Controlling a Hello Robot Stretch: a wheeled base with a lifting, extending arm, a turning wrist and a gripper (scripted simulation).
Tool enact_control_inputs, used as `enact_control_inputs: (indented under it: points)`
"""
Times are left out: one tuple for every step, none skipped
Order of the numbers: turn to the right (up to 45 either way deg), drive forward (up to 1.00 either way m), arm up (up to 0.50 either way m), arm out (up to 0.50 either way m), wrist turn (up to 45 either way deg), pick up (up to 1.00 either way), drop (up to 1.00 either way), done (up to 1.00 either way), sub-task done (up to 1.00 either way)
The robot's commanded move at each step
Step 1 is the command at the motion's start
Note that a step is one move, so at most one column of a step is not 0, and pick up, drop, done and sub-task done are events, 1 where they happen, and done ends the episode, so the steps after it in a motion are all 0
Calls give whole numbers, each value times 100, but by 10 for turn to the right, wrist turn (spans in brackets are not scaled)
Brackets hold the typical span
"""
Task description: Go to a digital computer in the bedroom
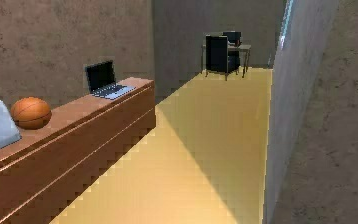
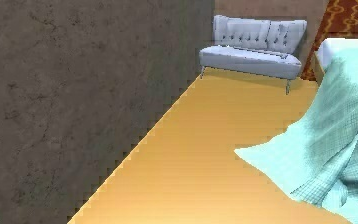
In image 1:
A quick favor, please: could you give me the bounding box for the black dining chair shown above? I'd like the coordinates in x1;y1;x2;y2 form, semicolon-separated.
222;30;243;47
205;34;240;82

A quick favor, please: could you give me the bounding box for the black open laptop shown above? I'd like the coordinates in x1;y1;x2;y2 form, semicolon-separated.
84;59;137;101

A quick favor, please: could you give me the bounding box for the grey dining table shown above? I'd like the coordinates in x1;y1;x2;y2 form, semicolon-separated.
201;43;252;79

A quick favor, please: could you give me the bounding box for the brown wooden chest of drawers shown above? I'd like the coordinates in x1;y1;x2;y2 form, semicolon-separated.
0;76;157;224

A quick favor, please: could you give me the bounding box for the grey room door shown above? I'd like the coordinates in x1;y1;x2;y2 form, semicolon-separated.
262;0;341;224

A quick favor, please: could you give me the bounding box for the orange basketball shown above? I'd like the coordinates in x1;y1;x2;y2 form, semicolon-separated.
10;96;53;131

